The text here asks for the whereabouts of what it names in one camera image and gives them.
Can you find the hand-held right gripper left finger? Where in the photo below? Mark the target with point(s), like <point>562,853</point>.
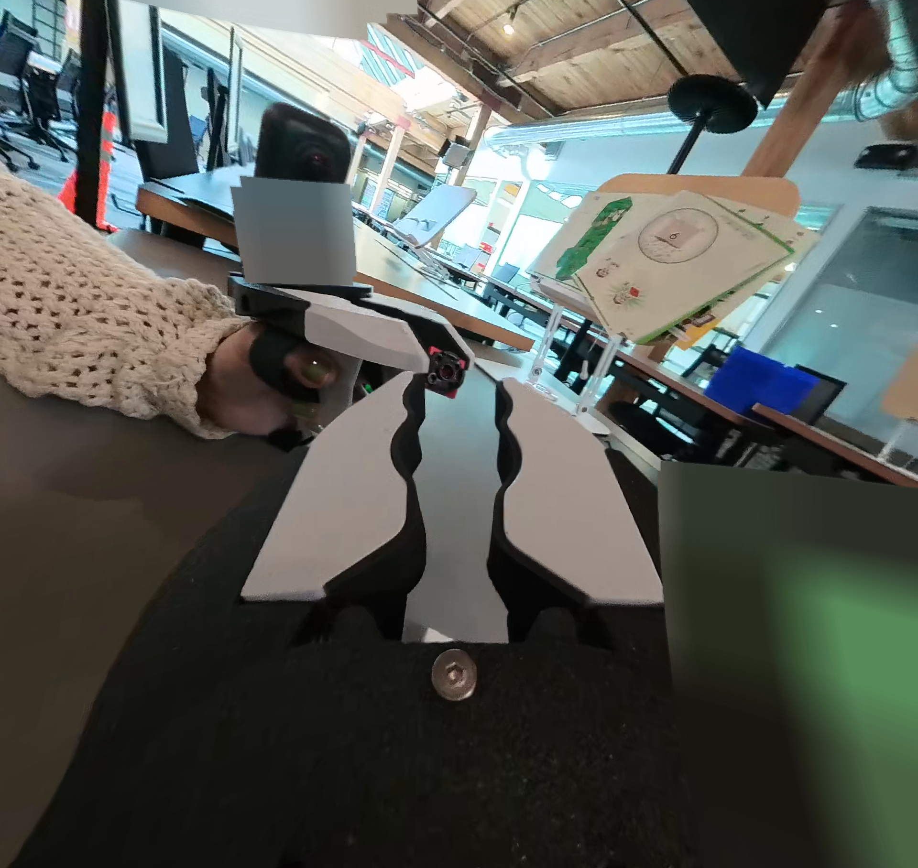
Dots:
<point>337,495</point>

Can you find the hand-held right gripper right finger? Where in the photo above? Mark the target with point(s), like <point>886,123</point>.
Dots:
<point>574,509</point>

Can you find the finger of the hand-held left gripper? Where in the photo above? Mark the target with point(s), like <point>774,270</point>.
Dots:
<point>358,334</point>
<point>441,334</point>

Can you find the red and black lego piece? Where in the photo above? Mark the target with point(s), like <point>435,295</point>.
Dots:
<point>446,373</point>

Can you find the person's left forearm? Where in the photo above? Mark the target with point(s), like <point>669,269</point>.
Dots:
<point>93,309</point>

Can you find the lego instruction booklet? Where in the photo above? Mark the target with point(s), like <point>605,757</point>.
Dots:
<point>674,251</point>

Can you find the person's left hand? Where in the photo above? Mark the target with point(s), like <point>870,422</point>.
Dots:
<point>229,387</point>

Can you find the long wooden desk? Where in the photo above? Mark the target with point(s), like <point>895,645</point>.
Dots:
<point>401,280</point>
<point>724,409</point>

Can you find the white laptop on stand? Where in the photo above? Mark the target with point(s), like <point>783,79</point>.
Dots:
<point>434,215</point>

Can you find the clear acrylic booklet stand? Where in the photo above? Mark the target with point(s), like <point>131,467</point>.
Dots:
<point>595,373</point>

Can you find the black high-back chair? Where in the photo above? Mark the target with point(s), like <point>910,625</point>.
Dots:
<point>168,122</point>

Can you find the orange traffic cone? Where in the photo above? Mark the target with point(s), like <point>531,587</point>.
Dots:
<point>106,158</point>

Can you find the black pole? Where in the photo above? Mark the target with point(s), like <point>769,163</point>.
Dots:
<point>92,101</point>

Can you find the black office chair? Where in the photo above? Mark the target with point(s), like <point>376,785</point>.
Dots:
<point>32,72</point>

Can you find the light wooden board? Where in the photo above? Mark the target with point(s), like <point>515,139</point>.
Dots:
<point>746,185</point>

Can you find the black floor lamp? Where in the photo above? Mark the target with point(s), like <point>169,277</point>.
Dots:
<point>710,101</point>

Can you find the black monitor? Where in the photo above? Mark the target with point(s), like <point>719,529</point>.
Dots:
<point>746,15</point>

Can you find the silver ventilation duct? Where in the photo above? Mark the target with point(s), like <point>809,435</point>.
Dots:
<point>617,126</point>

